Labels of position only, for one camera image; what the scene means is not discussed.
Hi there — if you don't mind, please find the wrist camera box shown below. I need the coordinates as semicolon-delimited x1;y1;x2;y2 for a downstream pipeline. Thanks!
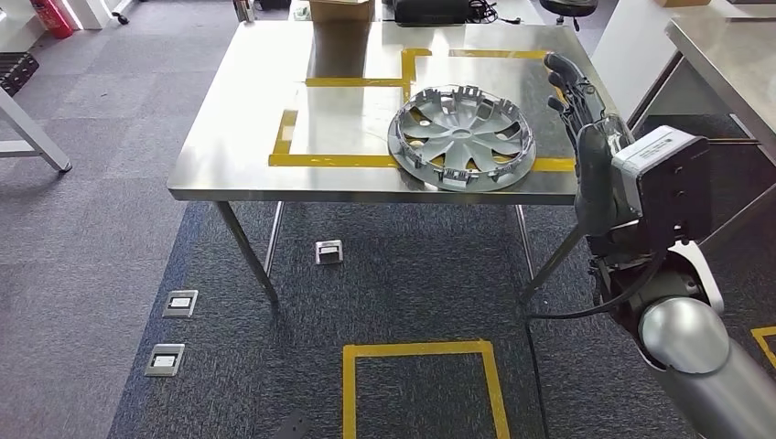
271;411;313;439
610;124;714;251

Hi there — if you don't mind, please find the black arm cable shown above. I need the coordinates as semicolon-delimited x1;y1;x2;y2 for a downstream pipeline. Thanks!
525;248;669;439

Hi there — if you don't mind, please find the brown box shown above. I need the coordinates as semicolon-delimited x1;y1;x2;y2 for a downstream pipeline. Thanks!
307;0;376;25

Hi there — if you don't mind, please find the black power cable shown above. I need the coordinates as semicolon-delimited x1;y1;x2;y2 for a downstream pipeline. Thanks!
467;0;523;27

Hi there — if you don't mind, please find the white furniture base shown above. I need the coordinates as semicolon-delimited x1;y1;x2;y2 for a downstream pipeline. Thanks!
65;0;135;31

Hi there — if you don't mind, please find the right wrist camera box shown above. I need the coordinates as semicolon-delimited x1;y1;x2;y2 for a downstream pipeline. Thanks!
610;124;714;251

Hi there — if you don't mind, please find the red fire extinguisher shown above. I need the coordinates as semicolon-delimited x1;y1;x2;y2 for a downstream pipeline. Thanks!
28;0;76;40

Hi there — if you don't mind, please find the steel floor socket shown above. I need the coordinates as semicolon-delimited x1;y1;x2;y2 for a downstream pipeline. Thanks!
161;289;200;320
144;343;187;379
314;239;345;266

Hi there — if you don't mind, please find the yellow tape frame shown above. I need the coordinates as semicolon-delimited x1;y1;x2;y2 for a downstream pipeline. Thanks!
267;48;577;174

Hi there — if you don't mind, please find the steel workbench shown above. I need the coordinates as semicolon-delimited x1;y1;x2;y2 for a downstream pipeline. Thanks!
166;21;620;305
663;0;776;256

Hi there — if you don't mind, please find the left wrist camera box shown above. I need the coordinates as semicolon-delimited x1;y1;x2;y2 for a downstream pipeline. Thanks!
271;411;313;439

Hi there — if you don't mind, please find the grey plastic wheel cover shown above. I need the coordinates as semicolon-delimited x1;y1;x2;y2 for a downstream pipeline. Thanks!
387;84;538;194

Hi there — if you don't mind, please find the white partition panel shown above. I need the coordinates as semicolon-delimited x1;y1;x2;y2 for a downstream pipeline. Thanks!
589;0;732;123

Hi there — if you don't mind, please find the yellow tape square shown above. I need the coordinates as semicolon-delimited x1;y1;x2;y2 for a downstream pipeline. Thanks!
750;326;776;369
341;339;512;439

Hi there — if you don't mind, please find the black plastic crate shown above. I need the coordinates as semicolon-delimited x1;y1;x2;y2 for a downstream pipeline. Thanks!
0;51;41;98

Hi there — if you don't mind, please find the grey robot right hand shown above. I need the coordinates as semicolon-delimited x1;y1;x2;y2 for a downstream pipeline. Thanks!
543;50;639;239

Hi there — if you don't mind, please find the black case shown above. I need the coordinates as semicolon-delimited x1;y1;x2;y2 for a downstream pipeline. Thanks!
393;0;472;27

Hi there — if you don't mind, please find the black stool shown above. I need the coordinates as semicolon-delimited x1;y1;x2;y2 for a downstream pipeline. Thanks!
538;0;600;33

